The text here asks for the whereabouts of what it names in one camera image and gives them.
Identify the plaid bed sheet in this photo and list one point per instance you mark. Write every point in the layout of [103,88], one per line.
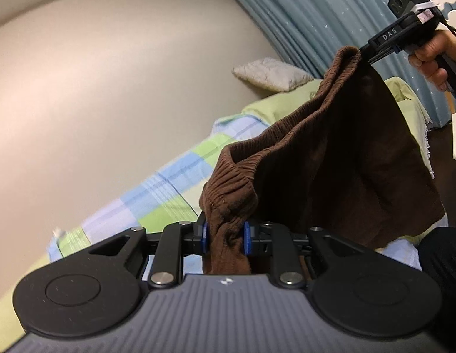
[170,194]

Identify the white wooden chair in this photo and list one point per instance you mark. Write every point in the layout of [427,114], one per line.
[450,3]

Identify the person's right hand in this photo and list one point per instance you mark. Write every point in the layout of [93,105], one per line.
[423,59]

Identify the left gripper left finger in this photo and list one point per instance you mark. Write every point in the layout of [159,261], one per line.
[135,248]

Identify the blue starry curtain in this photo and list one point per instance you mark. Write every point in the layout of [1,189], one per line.
[308,33]

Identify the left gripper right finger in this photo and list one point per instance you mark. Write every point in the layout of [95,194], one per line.
[293,260]

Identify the brown cloth garment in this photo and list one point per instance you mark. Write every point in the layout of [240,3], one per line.
[345,161]

